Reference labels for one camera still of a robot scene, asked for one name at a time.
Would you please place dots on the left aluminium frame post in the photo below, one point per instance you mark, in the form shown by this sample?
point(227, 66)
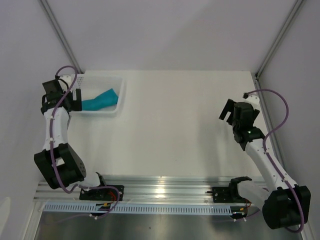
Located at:
point(53, 21)

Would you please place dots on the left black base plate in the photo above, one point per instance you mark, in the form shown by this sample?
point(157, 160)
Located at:
point(108, 195)

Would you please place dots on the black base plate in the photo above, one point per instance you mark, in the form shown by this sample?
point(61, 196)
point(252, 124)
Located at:
point(225, 194)
point(108, 195)

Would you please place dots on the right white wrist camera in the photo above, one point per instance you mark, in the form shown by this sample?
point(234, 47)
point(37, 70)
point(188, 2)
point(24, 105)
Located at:
point(252, 99)

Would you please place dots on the right aluminium frame post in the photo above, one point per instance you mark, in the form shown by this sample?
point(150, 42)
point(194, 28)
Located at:
point(280, 36)

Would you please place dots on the white plastic basket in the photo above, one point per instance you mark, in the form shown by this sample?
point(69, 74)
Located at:
point(94, 84)

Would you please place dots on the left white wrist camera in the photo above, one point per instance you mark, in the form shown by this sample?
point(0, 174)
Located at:
point(67, 78)

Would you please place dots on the teal t-shirt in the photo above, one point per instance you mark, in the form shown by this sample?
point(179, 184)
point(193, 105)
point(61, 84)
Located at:
point(106, 99)

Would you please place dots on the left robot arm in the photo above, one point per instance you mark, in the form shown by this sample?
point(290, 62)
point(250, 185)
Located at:
point(58, 162)

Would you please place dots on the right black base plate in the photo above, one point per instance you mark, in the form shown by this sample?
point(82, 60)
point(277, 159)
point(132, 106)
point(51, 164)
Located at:
point(225, 194)

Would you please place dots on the aluminium mounting rail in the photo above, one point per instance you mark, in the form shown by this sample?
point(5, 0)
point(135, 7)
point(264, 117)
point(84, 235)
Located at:
point(162, 190)

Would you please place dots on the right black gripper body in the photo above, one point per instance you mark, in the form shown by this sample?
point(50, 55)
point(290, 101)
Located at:
point(229, 107)

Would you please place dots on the aluminium frame post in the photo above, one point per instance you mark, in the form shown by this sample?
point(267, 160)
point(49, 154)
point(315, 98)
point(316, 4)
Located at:
point(53, 21)
point(280, 36)

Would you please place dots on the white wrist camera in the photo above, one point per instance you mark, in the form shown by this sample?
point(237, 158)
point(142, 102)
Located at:
point(67, 78)
point(252, 99)

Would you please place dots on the white slotted cable duct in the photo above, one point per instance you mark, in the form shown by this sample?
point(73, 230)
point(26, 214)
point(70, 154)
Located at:
point(131, 208)

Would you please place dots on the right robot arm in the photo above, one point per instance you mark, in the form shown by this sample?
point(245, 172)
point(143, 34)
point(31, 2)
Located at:
point(283, 203)

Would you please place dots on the right side aluminium rail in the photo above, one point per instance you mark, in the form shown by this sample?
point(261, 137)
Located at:
point(266, 112)

